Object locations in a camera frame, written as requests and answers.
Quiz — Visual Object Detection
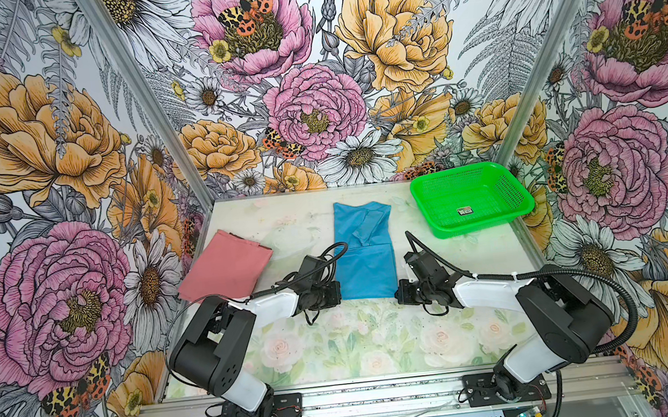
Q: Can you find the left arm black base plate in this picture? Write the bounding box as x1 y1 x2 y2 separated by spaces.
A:
217 392 303 417

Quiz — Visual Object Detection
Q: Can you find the left black corrugated cable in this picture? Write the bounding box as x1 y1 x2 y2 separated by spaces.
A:
157 240 362 394

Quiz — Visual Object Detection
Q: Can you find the small green circuit board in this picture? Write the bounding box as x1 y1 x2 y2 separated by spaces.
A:
516 406 543 417

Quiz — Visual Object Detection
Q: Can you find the folded red t shirt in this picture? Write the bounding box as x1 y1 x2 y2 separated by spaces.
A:
178 229 273 302

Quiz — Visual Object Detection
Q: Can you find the aluminium front rail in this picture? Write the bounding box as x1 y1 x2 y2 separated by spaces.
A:
139 357 638 417

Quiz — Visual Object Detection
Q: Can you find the left aluminium corner post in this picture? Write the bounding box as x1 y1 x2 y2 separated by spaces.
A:
76 0 214 214

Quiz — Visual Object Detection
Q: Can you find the aluminium corner post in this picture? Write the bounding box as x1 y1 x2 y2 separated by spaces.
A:
494 0 584 166
76 0 214 214

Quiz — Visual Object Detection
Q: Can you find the blue t shirt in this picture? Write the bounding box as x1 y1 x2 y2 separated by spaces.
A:
333 202 399 300

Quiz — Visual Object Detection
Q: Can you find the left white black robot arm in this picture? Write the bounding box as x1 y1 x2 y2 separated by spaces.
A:
167 243 347 417

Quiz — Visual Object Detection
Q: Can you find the green plastic basket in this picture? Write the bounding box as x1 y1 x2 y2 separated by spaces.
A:
410 162 536 239

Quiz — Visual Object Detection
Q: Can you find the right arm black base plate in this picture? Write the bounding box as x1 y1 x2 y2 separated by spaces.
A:
458 372 551 408

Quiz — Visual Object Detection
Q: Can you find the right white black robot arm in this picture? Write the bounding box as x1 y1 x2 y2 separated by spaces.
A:
395 250 614 403

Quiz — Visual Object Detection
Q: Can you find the right aluminium corner post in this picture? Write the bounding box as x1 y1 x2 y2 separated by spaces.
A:
494 0 584 166

